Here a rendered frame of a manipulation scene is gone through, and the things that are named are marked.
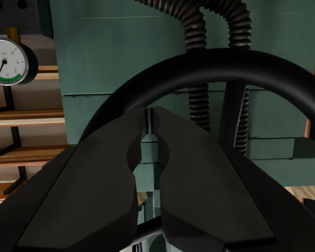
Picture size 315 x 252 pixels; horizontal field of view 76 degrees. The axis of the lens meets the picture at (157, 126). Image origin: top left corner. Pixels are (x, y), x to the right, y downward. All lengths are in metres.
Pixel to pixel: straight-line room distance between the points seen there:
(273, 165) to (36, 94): 2.95
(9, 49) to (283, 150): 0.47
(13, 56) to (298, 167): 0.51
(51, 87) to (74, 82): 2.66
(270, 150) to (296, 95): 0.24
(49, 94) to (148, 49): 2.75
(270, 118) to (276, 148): 0.06
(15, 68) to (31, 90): 2.80
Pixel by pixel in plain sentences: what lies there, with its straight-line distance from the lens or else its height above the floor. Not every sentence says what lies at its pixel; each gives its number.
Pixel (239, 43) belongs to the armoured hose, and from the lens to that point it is 0.25.
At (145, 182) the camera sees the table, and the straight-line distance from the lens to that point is 0.40.
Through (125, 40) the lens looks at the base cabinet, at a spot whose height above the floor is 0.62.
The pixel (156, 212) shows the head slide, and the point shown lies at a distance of 0.74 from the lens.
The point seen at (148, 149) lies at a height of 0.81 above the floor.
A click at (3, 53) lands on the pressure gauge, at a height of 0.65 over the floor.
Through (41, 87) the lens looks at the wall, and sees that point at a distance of 3.09.
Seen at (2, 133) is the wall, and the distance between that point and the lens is 3.44.
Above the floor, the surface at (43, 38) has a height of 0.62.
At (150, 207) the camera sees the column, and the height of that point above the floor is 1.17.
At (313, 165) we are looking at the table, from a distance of 0.49.
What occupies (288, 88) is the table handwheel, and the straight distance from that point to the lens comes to 0.20.
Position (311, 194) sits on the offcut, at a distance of 0.55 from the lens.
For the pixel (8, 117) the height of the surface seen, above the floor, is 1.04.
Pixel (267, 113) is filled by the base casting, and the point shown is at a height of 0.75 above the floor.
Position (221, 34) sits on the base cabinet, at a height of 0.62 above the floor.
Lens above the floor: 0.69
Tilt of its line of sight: 12 degrees up
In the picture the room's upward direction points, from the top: 178 degrees clockwise
